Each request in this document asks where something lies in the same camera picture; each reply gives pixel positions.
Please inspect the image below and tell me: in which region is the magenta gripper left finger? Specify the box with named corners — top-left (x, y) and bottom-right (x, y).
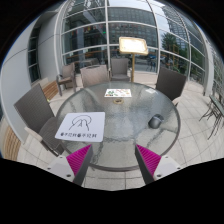
top-left (46, 143), bottom-right (94, 187)

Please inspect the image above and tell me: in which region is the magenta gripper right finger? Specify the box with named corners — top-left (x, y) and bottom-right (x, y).
top-left (134, 143), bottom-right (182, 186)

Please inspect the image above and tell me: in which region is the white mouse pad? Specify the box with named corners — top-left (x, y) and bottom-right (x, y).
top-left (55, 112), bottom-right (105, 142)

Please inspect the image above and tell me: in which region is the dark grey computer mouse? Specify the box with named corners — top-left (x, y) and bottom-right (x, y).
top-left (148, 114), bottom-right (164, 129)

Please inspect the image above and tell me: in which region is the grey wicker chair left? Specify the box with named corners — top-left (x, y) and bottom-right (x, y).
top-left (14, 85), bottom-right (65, 156)

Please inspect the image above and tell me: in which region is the grey wicker chair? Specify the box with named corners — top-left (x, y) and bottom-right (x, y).
top-left (156, 67), bottom-right (186, 106)
top-left (80, 65), bottom-right (109, 88)
top-left (14, 85), bottom-right (65, 156)

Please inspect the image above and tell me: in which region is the round glass table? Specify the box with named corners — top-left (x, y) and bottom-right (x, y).
top-left (57, 82), bottom-right (181, 172)

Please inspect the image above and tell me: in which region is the colourful printed card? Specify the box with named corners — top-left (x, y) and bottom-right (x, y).
top-left (104, 89), bottom-right (132, 97)

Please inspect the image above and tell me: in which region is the grey wicker chair right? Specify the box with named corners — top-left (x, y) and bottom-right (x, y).
top-left (156, 67), bottom-right (186, 106)

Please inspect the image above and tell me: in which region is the grey armchair background left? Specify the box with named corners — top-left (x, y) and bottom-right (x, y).
top-left (56, 63), bottom-right (76, 95)

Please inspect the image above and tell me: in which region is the grey armchair background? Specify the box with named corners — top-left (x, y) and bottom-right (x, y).
top-left (111, 58), bottom-right (130, 81)
top-left (56, 63), bottom-right (76, 95)

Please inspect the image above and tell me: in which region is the metal chair far right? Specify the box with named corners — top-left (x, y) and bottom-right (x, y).
top-left (200, 95), bottom-right (224, 138)

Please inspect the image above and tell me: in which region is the grey wicker chair far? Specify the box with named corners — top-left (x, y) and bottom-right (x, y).
top-left (80, 65), bottom-right (109, 88)

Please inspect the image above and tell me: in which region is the grey armchair background centre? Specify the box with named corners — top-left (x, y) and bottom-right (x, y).
top-left (111, 58), bottom-right (130, 81)

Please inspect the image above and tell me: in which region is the gold menu stand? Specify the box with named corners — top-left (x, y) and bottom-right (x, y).
top-left (118, 36), bottom-right (150, 83)

